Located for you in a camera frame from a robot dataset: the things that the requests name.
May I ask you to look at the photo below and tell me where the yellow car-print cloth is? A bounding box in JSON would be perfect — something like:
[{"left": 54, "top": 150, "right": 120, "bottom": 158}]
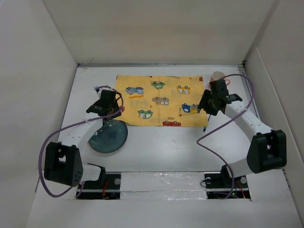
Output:
[{"left": 115, "top": 75, "right": 208, "bottom": 127}]

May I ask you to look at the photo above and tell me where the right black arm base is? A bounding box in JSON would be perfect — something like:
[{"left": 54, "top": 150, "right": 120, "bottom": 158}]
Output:
[{"left": 200, "top": 168, "right": 251, "bottom": 200}]

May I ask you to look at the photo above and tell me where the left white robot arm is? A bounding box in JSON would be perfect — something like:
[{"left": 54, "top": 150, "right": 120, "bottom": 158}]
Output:
[{"left": 43, "top": 89, "right": 122, "bottom": 188}]

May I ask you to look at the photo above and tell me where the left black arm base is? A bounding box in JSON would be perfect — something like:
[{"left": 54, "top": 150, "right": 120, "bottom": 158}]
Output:
[{"left": 76, "top": 172, "right": 121, "bottom": 200}]

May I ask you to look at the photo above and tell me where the teal ceramic plate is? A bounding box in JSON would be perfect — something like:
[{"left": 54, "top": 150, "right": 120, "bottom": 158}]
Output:
[{"left": 88, "top": 119, "right": 128, "bottom": 153}]

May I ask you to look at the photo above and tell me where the pink ceramic mug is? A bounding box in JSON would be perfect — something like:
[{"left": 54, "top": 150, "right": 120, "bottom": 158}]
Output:
[{"left": 209, "top": 71, "right": 231, "bottom": 86}]

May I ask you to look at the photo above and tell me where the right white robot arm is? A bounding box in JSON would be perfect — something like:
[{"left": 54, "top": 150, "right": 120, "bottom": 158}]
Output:
[{"left": 199, "top": 79, "right": 287, "bottom": 187}]

